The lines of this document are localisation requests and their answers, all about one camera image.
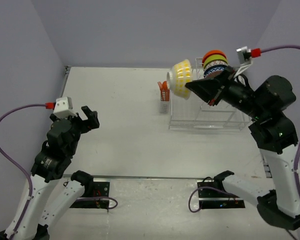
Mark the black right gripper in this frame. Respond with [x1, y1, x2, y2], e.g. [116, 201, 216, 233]
[186, 64, 267, 119]

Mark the blue zigzag bowl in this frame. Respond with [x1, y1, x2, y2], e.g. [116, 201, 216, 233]
[203, 64, 229, 78]

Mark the yellow blue sun bowl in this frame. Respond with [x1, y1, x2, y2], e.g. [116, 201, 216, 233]
[166, 59, 193, 100]

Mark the red patterned bowl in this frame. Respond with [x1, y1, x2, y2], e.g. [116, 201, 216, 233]
[206, 70, 223, 78]

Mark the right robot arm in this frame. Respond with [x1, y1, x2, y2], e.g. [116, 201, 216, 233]
[185, 67, 300, 231]

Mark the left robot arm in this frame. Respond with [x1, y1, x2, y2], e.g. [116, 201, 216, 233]
[0, 103, 100, 240]

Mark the yellow-green bowl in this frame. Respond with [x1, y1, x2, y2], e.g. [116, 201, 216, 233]
[202, 54, 228, 69]

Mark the orange bowl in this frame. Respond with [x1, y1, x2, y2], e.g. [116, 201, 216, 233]
[202, 49, 227, 63]

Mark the orange plastic spoon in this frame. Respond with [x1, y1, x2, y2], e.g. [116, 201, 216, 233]
[162, 81, 170, 102]

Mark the white cutlery holder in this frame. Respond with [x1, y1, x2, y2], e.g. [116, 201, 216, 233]
[159, 89, 170, 114]

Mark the orange plastic fork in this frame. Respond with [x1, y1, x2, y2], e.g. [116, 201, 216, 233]
[157, 81, 166, 102]

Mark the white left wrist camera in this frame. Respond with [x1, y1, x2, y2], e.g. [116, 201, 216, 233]
[53, 96, 77, 119]

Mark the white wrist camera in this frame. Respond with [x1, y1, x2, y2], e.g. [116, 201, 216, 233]
[233, 46, 253, 78]
[53, 96, 77, 119]

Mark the white wire dish rack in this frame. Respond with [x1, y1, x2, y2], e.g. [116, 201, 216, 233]
[169, 57, 251, 131]

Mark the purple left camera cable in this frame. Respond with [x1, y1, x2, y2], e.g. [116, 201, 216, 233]
[0, 102, 56, 236]

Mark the purple camera cable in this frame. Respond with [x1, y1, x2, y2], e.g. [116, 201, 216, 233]
[0, 102, 56, 236]
[251, 44, 300, 208]

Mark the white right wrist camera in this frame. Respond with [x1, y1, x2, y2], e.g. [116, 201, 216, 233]
[233, 46, 253, 78]

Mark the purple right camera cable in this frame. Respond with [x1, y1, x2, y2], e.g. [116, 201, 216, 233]
[251, 44, 300, 208]

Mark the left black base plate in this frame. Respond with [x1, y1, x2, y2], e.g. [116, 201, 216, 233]
[70, 181, 110, 210]

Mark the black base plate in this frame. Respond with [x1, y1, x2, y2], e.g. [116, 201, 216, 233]
[70, 181, 110, 210]
[197, 178, 246, 210]

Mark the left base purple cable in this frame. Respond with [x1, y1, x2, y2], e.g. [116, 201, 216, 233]
[76, 196, 119, 210]

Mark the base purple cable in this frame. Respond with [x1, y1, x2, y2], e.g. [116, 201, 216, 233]
[76, 196, 119, 210]
[188, 186, 225, 214]

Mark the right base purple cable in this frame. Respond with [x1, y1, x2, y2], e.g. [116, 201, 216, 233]
[188, 186, 225, 214]

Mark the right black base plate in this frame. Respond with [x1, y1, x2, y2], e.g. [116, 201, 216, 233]
[197, 178, 246, 210]

